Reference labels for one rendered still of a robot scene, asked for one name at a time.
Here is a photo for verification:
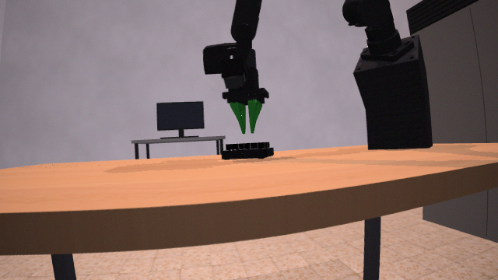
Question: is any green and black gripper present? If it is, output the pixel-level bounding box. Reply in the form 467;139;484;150
223;88;269;134

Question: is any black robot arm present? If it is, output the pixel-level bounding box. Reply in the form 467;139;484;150
203;0;414;92

